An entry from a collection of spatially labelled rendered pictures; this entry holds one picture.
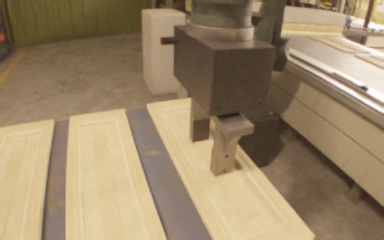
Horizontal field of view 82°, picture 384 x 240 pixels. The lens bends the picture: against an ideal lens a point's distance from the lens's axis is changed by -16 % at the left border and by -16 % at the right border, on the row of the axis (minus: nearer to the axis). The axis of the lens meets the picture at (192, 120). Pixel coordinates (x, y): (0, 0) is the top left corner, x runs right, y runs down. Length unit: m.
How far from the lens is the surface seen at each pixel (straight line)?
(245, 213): 0.57
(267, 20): 1.67
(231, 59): 0.46
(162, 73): 3.32
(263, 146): 2.20
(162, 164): 0.69
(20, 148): 0.83
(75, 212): 0.59
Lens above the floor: 1.49
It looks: 31 degrees down
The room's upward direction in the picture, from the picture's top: 3 degrees clockwise
